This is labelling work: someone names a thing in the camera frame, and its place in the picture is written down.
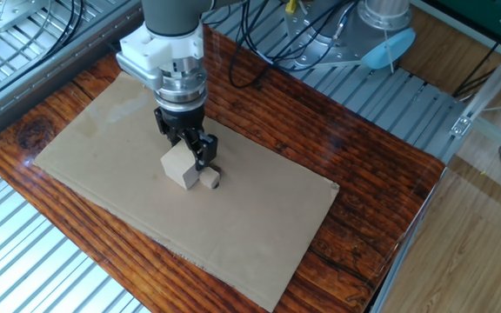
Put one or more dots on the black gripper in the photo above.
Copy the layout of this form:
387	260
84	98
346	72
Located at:
185	121

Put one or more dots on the large wooden block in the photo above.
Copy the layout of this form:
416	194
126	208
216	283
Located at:
178	167

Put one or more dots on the small wooden block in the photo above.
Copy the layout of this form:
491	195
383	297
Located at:
209	178

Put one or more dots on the brown cardboard sheet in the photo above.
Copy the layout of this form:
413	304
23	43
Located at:
255	243

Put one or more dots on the glossy dark wooden board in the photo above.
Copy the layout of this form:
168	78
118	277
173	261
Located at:
342	143

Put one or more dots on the yellow tag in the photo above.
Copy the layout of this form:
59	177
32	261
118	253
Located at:
291	6

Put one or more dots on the silver perforated mounting plate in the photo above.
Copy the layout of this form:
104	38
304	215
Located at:
11	13

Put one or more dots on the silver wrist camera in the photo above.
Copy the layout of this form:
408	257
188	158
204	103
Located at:
139	74

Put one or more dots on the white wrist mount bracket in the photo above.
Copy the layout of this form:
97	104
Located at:
146	48

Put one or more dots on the long aluminium profile rail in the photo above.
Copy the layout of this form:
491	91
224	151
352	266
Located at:
37	87

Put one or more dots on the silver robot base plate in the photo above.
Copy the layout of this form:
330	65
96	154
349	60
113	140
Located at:
315	48

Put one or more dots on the aluminium frame post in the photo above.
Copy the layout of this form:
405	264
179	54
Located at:
494	82

